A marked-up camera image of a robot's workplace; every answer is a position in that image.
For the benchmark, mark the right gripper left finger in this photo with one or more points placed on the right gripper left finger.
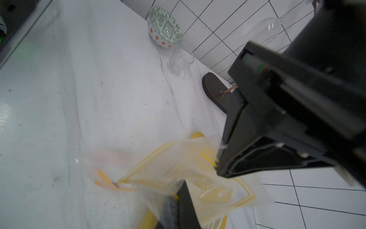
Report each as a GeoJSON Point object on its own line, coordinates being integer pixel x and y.
{"type": "Point", "coordinates": [168, 212]}

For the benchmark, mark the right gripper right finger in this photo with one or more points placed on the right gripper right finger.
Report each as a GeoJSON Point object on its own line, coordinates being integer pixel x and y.
{"type": "Point", "coordinates": [186, 217]}

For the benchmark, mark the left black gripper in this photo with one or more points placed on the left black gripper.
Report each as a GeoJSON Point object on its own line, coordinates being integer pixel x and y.
{"type": "Point", "coordinates": [286, 114]}

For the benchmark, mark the clear resealable zip bag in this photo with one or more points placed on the clear resealable zip bag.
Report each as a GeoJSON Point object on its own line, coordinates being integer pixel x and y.
{"type": "Point", "coordinates": [163, 171]}

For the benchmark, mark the black round rack base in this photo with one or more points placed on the black round rack base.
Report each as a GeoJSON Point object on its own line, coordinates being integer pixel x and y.
{"type": "Point", "coordinates": [217, 92]}

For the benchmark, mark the clear drinking glass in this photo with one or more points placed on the clear drinking glass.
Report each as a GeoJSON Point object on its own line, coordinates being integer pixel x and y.
{"type": "Point", "coordinates": [181, 59]}

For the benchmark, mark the green patterned ceramic bowl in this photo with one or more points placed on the green patterned ceramic bowl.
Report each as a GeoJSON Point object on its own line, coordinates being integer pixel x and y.
{"type": "Point", "coordinates": [163, 28]}

